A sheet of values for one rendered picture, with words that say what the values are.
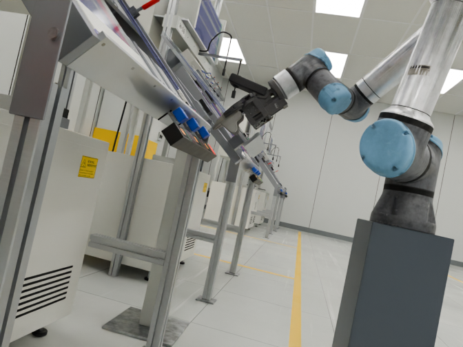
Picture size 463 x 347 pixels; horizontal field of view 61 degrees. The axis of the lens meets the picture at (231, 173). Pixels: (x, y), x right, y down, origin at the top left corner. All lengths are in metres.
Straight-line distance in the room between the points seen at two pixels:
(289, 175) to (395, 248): 7.66
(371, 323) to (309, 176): 7.67
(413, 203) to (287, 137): 7.74
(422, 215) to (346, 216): 7.62
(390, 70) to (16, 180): 0.91
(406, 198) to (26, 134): 0.80
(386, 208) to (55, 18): 0.80
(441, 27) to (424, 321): 0.63
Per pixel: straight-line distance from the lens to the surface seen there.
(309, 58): 1.11
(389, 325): 1.00
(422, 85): 0.93
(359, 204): 8.65
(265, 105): 1.10
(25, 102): 0.56
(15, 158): 0.56
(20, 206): 0.55
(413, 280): 0.99
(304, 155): 8.63
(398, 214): 1.00
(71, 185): 1.19
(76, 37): 0.60
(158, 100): 0.85
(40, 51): 0.57
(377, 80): 1.13
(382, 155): 0.89
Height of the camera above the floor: 0.55
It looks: 2 degrees up
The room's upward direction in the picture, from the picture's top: 12 degrees clockwise
